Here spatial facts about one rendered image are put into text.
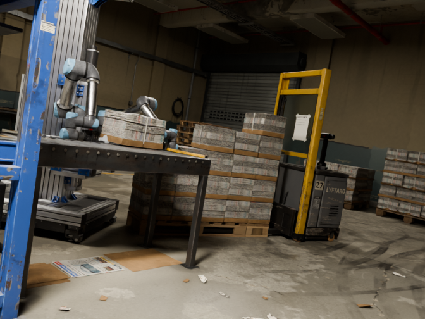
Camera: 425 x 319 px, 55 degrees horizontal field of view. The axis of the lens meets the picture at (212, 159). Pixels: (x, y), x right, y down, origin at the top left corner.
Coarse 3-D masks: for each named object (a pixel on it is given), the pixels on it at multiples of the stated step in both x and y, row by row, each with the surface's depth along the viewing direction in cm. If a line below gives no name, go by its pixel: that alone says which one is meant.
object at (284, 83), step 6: (282, 78) 480; (288, 78) 482; (282, 84) 486; (288, 84) 481; (276, 102) 484; (282, 102) 480; (276, 108) 483; (282, 108) 484; (276, 114) 483; (282, 114) 485
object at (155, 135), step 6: (156, 120) 303; (162, 120) 307; (150, 126) 300; (156, 126) 308; (162, 126) 308; (150, 132) 301; (156, 132) 306; (162, 132) 310; (150, 138) 303; (156, 138) 307; (162, 138) 311
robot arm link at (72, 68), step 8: (72, 64) 281; (80, 64) 284; (64, 72) 283; (72, 72) 283; (80, 72) 285; (72, 80) 288; (64, 88) 296; (72, 88) 295; (64, 96) 300; (72, 96) 302; (56, 104) 308; (64, 104) 305; (72, 104) 312; (56, 112) 307; (64, 112) 308; (72, 112) 312
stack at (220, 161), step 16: (224, 160) 395; (240, 160) 405; (144, 176) 365; (176, 176) 375; (192, 176) 380; (208, 176) 388; (224, 176) 403; (208, 192) 391; (224, 192) 399; (240, 192) 409; (144, 208) 361; (160, 208) 368; (176, 208) 376; (192, 208) 384; (208, 208) 392; (224, 208) 402; (240, 208) 411; (128, 224) 391; (144, 224) 362; (160, 224) 369; (176, 224) 378; (208, 224) 394; (224, 224) 428; (240, 224) 413
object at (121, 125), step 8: (112, 112) 296; (120, 112) 289; (104, 120) 303; (112, 120) 296; (120, 120) 289; (128, 120) 285; (136, 120) 290; (104, 128) 301; (112, 128) 295; (120, 128) 288; (128, 128) 287; (136, 128) 291; (120, 136) 287; (128, 136) 288; (136, 136) 293
